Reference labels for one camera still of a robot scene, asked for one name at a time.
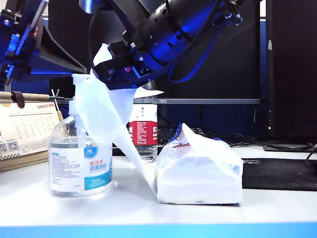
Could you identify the black mouse pad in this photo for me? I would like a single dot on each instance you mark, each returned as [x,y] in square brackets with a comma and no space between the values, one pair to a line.
[277,173]

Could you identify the black HSD monitor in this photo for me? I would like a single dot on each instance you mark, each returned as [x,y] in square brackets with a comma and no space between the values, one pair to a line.
[292,74]

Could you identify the black monitor stand base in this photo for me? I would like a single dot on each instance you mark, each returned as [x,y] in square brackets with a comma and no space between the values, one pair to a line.
[284,148]

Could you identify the clear hand sanitizer pump bottle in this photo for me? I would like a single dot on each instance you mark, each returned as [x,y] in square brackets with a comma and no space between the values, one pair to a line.
[74,173]

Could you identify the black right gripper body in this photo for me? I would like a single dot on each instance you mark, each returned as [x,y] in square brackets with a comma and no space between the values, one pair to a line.
[143,67]

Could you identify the black keyboard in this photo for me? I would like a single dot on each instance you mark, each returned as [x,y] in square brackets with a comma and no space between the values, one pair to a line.
[164,136]

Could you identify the paper desk calendar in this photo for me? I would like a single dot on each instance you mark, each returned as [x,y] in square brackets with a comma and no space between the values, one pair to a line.
[22,129]

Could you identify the white plastic tissue pack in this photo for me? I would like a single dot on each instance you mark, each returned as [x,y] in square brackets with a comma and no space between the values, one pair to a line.
[198,183]

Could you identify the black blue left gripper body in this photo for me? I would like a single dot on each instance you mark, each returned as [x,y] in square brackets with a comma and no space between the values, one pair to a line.
[17,49]

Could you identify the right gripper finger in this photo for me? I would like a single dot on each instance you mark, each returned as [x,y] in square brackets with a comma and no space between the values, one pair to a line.
[111,74]
[121,50]

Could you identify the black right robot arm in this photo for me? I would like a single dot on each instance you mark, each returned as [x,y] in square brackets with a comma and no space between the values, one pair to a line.
[173,24]

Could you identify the white tissue sheet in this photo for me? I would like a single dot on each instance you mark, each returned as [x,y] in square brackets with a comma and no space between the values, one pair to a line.
[99,119]

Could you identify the water bottle with red label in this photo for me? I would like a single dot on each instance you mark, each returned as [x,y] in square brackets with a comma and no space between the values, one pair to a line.
[146,134]

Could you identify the black AOC monitor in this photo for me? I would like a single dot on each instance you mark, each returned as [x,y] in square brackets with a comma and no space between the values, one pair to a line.
[223,81]

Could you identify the left gripper wedge finger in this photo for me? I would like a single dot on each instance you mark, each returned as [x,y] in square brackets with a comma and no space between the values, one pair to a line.
[37,76]
[57,59]

